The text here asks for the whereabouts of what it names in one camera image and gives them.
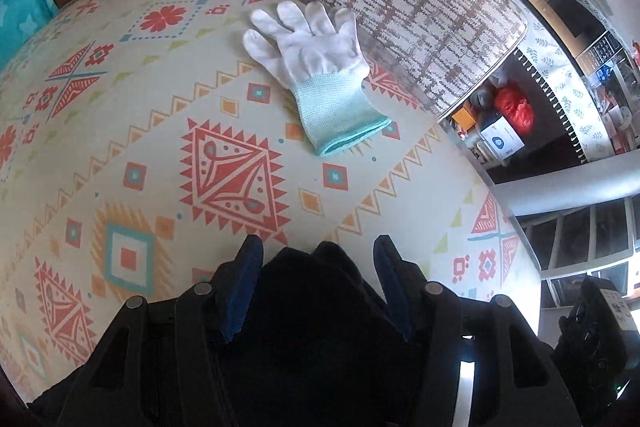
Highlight patterned tablecloth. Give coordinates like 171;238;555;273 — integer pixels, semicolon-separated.
0;0;541;403

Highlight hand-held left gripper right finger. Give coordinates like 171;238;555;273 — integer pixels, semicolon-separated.
373;234;584;427

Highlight white ledge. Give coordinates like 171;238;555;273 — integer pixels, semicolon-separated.
492;158;640;219

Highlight turquoise star chair cover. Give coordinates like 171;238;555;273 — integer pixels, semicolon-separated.
0;0;60;70

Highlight red plastic bag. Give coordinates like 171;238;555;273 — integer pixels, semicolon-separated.
492;85;535;134

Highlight white box blue label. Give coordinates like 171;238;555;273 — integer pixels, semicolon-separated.
478;117;525;160

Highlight leaf print sideboard cloth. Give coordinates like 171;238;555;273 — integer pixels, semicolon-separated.
265;0;618;166

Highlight black pants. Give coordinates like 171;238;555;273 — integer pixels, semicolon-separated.
27;241;432;427

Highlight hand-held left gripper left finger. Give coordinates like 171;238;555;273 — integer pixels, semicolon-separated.
57;234;265;427

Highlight white glove teal cuff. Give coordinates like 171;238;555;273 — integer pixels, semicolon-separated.
242;0;392;158

